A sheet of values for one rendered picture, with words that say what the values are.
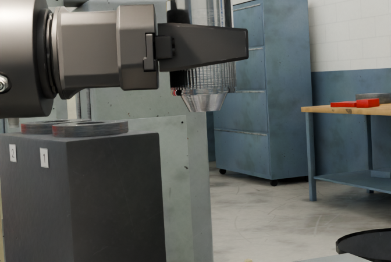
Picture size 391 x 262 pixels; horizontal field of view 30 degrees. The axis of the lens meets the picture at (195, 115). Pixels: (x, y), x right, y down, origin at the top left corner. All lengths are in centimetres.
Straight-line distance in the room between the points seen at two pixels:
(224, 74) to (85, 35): 10
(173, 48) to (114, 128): 37
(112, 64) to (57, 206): 38
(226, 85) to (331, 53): 741
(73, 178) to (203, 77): 34
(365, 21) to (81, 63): 697
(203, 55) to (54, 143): 37
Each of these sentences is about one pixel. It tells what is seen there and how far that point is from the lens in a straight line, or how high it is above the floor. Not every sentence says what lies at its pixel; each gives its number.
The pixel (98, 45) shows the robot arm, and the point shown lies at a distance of 48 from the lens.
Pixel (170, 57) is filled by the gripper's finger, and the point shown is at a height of 123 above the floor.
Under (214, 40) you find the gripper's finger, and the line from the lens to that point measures 49.
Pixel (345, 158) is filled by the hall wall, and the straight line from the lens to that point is 779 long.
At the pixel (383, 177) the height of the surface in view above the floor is 24.
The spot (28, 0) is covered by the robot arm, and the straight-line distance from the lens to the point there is 50.
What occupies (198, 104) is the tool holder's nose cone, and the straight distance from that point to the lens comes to 50.
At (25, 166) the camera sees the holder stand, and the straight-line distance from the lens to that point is 91.
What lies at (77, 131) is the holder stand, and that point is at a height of 116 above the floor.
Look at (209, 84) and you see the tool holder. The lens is 49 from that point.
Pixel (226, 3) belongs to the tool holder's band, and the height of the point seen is 126.
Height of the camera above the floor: 121
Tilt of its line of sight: 3 degrees down
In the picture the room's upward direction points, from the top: 3 degrees counter-clockwise
